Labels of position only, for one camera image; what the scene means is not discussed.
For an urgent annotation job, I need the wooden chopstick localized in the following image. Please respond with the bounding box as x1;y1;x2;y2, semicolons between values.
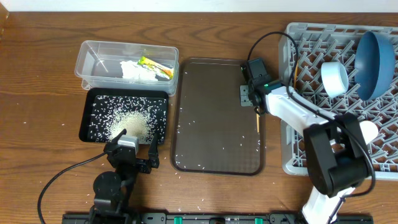
256;114;260;133
293;61;299;89

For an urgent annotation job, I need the white napkin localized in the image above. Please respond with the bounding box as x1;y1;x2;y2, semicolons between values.
120;60;158;81

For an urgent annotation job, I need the yellow green snack wrapper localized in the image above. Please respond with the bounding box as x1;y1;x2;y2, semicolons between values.
137;56;174;80

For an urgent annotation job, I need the light blue rice bowl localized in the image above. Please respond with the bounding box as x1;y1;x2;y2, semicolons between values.
321;62;349;98

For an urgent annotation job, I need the white green cup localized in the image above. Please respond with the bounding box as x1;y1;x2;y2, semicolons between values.
359;121;379;144

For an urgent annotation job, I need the blue plate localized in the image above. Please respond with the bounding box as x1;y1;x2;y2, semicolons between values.
354;31;396;101

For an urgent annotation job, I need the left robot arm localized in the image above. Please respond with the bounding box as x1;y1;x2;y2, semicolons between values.
86;129;159;224

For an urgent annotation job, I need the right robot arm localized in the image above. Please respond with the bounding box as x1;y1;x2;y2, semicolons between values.
241;58;375;223

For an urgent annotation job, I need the grey dishwasher rack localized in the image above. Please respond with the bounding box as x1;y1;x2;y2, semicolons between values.
279;22;397;181

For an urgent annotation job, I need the pile of rice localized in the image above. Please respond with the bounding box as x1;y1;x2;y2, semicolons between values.
84;95;168;144

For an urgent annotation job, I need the black plastic tray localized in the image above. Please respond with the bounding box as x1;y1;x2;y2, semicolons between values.
79;88;169;142

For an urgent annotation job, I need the brown serving tray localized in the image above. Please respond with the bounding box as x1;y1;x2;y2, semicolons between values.
170;58;266;176

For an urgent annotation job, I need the clear plastic bin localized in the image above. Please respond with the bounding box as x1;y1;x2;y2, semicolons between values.
75;40;179;96

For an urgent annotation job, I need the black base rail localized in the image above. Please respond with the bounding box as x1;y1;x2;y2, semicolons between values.
61;212;374;224

